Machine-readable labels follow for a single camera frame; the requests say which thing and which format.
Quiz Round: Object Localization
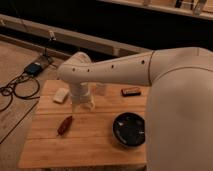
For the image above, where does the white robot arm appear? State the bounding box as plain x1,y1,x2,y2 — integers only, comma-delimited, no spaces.
58,47,213,171

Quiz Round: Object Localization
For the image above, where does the black ceramic bowl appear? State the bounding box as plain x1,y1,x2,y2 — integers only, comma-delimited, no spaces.
112,112,145,147

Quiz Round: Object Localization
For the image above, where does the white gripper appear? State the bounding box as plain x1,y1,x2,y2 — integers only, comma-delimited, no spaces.
69,83,95,112

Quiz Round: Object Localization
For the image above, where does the white ceramic cup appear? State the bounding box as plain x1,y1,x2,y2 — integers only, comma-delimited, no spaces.
96,83,106,96

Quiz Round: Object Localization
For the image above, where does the blue power adapter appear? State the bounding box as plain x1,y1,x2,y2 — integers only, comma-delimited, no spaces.
24,63,43,76

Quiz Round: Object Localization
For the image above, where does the black rectangular box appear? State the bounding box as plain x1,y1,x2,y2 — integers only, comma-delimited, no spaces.
121,87,141,97

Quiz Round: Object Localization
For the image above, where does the wooden slatted table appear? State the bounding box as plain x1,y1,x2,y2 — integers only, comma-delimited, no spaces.
19,80,148,169

